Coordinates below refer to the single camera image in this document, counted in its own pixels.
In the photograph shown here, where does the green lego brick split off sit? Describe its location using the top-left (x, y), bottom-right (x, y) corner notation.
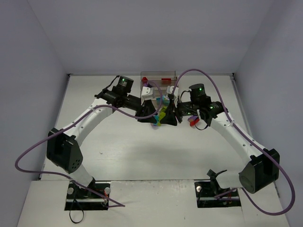
top-left (159, 112), bottom-right (166, 125)

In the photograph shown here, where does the purple butterfly lego piece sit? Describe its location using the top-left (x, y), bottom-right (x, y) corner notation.
top-left (151, 123), bottom-right (161, 127)

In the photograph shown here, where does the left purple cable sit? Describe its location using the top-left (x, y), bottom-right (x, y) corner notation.
top-left (15, 80), bottom-right (161, 209)

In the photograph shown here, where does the red curved lego piece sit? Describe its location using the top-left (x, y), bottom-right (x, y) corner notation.
top-left (189, 118), bottom-right (200, 127)

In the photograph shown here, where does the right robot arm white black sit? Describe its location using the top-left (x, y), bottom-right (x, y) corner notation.
top-left (160, 84), bottom-right (280, 193)

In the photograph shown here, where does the clear bin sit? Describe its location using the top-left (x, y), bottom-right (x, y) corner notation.
top-left (140, 71), bottom-right (177, 81)
top-left (154, 80), bottom-right (171, 90)

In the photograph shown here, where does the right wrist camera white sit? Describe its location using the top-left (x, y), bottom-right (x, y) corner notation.
top-left (167, 86), bottom-right (179, 107)

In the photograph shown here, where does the clear bin farthest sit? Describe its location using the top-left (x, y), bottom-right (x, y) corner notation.
top-left (140, 71), bottom-right (177, 81)

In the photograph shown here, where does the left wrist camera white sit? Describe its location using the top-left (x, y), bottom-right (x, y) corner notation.
top-left (141, 87), bottom-right (155, 101)

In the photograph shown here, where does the black loop cable left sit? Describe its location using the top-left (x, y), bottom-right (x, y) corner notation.
top-left (69, 198), bottom-right (85, 223)

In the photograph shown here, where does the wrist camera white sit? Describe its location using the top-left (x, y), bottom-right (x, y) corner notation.
top-left (141, 87), bottom-right (155, 101)
top-left (167, 86), bottom-right (179, 107)

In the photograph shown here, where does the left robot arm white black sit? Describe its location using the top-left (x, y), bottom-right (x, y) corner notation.
top-left (47, 76), bottom-right (157, 190)

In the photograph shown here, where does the purple cable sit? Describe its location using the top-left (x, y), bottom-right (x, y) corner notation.
top-left (175, 69), bottom-right (295, 215)
top-left (15, 80), bottom-right (161, 209)

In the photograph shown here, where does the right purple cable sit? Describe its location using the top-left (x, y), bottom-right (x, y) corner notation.
top-left (175, 69), bottom-right (295, 215)

